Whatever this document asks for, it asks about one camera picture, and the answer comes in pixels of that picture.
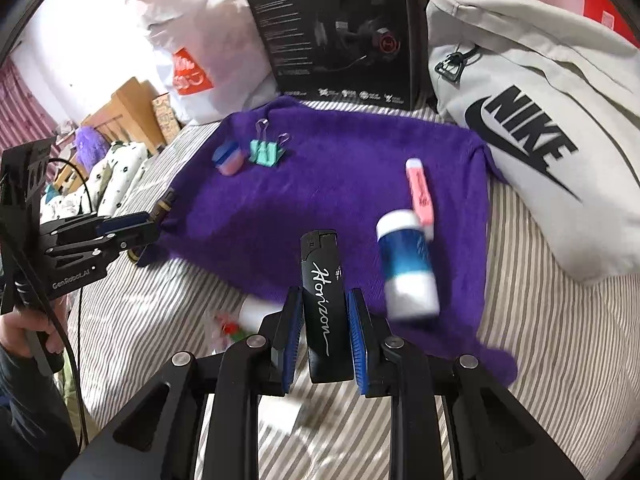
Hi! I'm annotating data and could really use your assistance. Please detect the blue and white bottle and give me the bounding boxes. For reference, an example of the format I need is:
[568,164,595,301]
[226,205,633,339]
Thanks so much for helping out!
[375,209,441,320]

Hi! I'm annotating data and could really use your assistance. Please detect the person's left hand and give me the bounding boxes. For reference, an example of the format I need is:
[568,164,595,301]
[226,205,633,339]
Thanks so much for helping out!
[0,295,67,357]

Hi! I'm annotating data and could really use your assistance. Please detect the clear gum bottle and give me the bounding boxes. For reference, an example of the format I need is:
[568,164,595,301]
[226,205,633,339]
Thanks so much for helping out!
[209,309,252,352]

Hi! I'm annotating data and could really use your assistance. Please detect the black lighter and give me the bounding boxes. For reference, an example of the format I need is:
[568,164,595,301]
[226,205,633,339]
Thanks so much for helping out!
[298,229,359,385]

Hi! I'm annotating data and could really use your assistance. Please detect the striped bed sheet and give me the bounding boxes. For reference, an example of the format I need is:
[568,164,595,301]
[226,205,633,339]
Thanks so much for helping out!
[65,100,640,480]

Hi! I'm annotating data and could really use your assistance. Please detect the teal binder clip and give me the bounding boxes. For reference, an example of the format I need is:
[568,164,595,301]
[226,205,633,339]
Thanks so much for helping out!
[265,132,292,167]
[248,118,272,165]

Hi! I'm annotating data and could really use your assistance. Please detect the purple towel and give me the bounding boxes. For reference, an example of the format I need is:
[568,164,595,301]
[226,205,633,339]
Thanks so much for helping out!
[154,97,519,387]

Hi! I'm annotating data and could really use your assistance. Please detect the person's left forearm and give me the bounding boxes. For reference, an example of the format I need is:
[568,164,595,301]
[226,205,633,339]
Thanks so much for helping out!
[0,346,82,480]

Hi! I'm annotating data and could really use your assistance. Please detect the blue and pink eraser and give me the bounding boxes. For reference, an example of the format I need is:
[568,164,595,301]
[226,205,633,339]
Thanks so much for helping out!
[212,142,246,177]

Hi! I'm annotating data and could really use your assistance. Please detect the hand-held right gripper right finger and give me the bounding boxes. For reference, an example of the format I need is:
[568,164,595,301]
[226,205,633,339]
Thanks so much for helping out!
[347,287,586,480]

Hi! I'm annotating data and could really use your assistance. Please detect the black headset box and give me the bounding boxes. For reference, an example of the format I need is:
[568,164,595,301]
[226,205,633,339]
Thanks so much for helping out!
[238,0,419,112]

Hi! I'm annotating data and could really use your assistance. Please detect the pink striped curtain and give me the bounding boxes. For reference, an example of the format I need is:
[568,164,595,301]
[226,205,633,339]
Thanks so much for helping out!
[0,56,62,152]

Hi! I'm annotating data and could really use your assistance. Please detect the white plastic shopping bag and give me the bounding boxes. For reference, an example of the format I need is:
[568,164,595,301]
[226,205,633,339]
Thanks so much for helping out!
[124,0,282,124]

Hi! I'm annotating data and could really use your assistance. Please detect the light wooden headboard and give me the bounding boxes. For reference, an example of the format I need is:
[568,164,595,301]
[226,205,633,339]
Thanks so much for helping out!
[52,77,173,187]

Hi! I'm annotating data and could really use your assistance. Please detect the white patterned pillow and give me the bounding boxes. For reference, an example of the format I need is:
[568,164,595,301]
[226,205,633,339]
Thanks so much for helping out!
[39,140,152,222]

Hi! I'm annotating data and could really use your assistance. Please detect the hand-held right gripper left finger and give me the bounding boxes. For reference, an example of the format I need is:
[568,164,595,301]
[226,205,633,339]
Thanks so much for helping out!
[60,286,303,480]

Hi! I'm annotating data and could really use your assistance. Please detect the grey waist bag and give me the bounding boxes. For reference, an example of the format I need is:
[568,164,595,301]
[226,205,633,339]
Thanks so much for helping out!
[424,0,640,287]

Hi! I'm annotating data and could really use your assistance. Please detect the purple fluffy pillow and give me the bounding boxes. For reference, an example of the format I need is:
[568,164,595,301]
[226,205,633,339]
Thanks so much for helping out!
[74,124,109,169]

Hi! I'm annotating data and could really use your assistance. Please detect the pink highlighter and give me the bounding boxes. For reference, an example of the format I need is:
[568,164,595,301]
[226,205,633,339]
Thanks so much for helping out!
[404,158,435,241]

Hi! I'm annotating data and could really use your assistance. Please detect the red paper bag white handles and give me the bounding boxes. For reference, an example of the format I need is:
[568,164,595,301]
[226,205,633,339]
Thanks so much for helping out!
[581,0,640,45]

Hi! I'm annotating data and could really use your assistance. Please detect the patterned small box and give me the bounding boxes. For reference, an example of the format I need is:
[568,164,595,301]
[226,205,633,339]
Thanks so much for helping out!
[151,92,177,149]

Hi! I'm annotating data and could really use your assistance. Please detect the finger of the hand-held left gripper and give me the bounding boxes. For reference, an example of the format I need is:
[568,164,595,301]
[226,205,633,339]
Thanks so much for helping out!
[40,211,162,242]
[44,232,160,267]

